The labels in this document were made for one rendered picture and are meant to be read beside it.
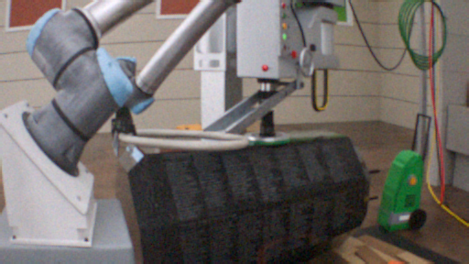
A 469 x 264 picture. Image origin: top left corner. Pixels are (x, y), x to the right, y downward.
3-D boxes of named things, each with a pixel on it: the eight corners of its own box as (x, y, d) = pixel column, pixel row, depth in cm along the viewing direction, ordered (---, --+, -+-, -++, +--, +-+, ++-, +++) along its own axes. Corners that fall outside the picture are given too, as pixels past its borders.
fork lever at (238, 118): (273, 85, 264) (271, 76, 262) (306, 87, 254) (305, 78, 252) (197, 138, 211) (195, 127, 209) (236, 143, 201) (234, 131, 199)
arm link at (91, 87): (81, 137, 108) (133, 82, 109) (43, 86, 109) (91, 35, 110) (98, 140, 124) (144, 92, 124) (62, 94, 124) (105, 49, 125)
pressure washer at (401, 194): (407, 215, 370) (416, 111, 356) (425, 228, 336) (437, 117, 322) (372, 221, 365) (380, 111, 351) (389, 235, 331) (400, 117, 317)
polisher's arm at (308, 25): (310, 82, 308) (309, 7, 300) (344, 85, 296) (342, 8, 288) (251, 89, 246) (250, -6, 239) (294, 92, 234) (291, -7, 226)
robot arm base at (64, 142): (65, 176, 108) (91, 148, 108) (18, 119, 105) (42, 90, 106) (79, 165, 127) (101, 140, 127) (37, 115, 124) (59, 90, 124)
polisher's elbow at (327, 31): (299, 53, 286) (299, 21, 283) (309, 53, 304) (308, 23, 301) (330, 54, 278) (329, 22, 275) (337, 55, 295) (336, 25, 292)
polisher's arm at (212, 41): (185, 53, 311) (186, 16, 307) (211, 52, 342) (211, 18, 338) (298, 54, 279) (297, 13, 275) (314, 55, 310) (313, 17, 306)
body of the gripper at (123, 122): (110, 134, 180) (111, 102, 179) (116, 131, 189) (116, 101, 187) (128, 135, 180) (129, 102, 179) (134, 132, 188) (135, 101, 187)
